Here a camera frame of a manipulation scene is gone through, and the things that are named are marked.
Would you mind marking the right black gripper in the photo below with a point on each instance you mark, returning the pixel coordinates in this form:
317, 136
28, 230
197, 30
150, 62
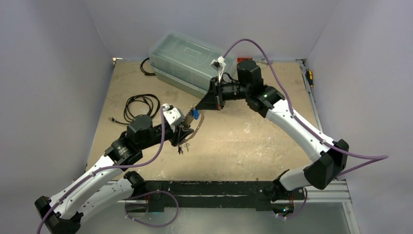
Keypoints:
218, 95

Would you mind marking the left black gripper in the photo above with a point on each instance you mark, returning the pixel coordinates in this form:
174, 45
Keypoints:
179, 133

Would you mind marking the oval metal keyring plate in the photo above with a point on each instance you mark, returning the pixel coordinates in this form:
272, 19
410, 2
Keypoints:
189, 119

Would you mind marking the blue tagged key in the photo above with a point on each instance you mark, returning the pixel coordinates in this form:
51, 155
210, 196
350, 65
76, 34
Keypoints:
195, 114

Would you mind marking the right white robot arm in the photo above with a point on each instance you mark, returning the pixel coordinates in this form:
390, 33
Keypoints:
328, 156

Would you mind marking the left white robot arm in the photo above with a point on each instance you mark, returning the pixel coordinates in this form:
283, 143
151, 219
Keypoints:
111, 178

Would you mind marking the green tagged key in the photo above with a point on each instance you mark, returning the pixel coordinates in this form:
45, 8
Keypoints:
186, 145

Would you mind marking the translucent green storage box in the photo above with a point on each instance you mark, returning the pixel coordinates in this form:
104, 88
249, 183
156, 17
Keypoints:
184, 62

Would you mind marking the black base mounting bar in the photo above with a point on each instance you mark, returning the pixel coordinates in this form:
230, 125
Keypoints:
157, 195

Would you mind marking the yellow black screwdriver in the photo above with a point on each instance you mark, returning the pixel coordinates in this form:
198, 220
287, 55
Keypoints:
309, 77

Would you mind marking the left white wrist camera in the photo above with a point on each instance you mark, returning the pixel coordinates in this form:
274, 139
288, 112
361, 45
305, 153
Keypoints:
172, 115

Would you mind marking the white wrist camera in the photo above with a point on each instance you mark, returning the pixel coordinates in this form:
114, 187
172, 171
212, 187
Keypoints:
172, 115
219, 65

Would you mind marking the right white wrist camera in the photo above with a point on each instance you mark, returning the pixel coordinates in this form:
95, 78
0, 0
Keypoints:
219, 65

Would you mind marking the red handled wrench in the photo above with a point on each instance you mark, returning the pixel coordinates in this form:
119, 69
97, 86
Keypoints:
260, 60

